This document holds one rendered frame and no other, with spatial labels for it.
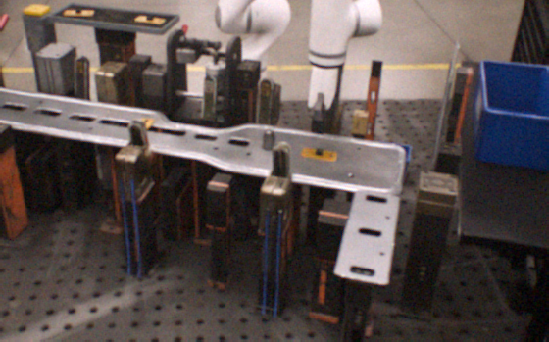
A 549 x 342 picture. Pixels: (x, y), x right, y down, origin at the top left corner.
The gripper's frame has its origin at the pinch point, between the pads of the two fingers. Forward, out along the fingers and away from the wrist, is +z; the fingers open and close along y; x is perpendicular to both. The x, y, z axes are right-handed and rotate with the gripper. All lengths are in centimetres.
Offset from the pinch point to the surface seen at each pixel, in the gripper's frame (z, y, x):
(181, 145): 9.4, 5.9, -33.2
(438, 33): 112, -377, 34
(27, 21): -3, -30, -97
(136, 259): 35, 22, -40
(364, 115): 2.9, -11.4, 8.8
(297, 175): 9.3, 10.7, -3.0
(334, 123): 7.4, -13.0, 1.6
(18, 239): 38, 20, -75
